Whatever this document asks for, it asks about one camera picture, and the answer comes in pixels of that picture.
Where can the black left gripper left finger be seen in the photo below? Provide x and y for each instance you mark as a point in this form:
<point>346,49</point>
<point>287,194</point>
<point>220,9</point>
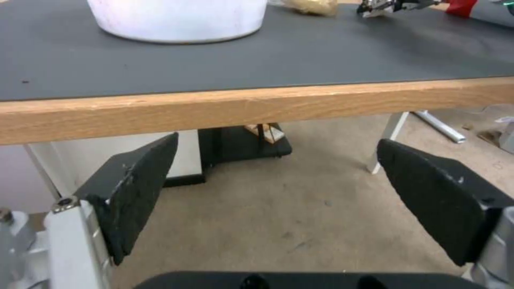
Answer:
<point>134,192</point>

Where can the white round takeout container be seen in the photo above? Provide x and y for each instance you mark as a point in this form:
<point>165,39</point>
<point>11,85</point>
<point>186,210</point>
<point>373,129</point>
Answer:
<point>178,18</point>

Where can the white table leg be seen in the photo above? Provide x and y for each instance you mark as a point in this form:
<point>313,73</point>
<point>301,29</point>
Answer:
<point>386,141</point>

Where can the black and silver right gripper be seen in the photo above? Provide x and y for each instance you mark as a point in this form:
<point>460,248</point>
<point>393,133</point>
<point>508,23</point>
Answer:
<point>395,7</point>

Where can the white cabinet panel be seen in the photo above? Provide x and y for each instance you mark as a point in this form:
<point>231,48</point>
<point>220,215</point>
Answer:
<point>120,156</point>

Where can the silver metal floor rail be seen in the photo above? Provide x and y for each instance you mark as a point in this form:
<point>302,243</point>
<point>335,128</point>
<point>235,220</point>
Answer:
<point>439,125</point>

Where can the red snack wrapper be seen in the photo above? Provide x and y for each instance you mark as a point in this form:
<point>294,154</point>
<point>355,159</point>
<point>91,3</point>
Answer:
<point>462,7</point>

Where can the crumpled brown paper trash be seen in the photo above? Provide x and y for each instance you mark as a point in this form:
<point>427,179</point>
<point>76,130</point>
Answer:
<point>311,6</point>

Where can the black wheeled base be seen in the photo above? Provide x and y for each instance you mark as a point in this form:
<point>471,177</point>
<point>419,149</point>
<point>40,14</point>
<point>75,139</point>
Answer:
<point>241,147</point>

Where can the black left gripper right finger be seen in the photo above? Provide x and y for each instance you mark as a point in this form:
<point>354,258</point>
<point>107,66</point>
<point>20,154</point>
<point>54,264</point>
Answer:
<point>437,198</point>

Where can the clear plastic bag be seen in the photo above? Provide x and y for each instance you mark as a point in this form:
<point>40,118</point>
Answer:
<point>496,126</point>

